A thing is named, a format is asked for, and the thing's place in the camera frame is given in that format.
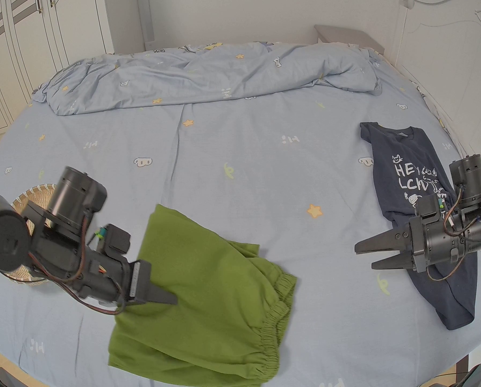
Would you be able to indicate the round woven basket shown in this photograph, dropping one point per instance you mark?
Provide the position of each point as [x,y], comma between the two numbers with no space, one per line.
[34,194]

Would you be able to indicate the green shorts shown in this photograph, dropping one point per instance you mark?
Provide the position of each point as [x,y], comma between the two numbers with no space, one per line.
[208,296]

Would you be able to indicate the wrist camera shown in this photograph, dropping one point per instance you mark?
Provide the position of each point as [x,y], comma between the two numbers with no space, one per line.
[117,242]
[428,208]

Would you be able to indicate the grey bedside table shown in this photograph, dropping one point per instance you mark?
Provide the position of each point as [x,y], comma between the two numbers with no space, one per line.
[345,34]

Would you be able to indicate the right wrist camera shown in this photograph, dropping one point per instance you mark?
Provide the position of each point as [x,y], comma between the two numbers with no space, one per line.
[428,208]

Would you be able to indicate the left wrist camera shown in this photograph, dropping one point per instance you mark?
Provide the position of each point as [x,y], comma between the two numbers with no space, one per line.
[117,242]

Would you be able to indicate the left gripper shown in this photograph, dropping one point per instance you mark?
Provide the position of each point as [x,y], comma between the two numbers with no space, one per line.
[103,280]

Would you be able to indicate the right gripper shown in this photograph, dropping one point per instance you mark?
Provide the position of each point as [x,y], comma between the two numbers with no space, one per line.
[436,244]

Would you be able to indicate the bed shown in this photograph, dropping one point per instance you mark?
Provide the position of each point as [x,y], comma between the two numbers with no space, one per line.
[240,143]

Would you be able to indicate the white wardrobe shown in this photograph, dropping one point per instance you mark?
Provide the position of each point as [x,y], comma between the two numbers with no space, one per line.
[42,34]

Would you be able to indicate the dark blue printed T-shirt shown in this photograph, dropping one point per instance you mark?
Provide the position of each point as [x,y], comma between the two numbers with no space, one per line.
[389,151]

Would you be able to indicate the pale blue quilt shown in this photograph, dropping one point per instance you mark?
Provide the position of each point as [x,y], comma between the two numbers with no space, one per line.
[184,79]

